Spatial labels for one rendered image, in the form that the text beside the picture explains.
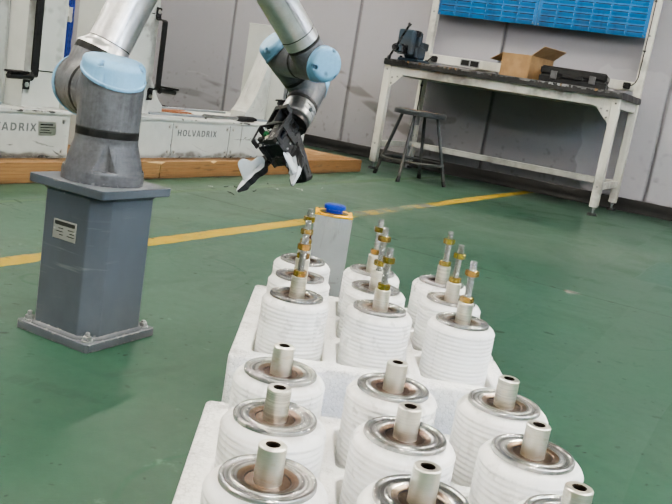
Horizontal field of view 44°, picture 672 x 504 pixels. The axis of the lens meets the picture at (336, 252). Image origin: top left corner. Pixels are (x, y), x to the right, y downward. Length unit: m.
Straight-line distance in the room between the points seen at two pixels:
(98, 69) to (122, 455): 0.70
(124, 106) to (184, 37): 6.22
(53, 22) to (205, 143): 1.07
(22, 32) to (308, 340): 2.48
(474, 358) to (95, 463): 0.53
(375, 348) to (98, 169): 0.67
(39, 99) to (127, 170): 1.93
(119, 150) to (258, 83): 3.28
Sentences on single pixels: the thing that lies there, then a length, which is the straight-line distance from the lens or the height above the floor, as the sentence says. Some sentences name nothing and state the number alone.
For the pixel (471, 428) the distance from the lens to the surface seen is 0.88.
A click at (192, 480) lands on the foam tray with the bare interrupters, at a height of 0.18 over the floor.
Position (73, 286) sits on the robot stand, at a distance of 1.60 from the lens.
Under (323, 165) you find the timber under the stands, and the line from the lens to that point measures 5.08.
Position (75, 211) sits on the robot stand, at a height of 0.25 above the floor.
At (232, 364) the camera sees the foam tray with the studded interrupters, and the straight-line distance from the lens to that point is 1.13.
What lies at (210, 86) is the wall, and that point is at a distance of 7.57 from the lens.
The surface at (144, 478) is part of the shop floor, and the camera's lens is 1.18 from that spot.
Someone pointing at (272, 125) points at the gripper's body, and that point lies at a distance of 1.84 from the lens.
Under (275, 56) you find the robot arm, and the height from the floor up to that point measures 0.58.
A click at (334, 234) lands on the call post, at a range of 1.53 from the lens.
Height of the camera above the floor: 0.55
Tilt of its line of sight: 11 degrees down
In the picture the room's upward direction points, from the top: 9 degrees clockwise
